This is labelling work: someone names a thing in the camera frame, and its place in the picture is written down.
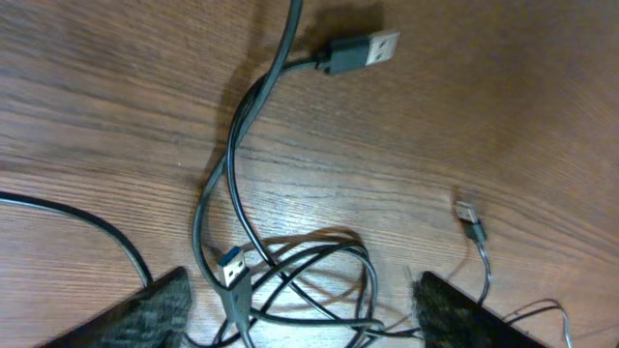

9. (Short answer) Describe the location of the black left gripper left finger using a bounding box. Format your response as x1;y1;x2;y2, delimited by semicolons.
43;267;192;348

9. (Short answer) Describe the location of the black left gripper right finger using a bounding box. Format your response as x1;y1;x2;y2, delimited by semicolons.
412;272;545;348

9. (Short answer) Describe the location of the thick black USB cable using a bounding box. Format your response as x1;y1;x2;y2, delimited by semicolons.
190;0;388;348

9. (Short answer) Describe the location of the thin black cable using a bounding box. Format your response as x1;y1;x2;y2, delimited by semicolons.
357;199;575;348

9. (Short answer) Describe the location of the black USB-A cable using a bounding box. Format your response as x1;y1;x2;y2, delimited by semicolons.
212;29;427;348

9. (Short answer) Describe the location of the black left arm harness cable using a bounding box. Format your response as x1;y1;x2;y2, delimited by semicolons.
0;190;155;288

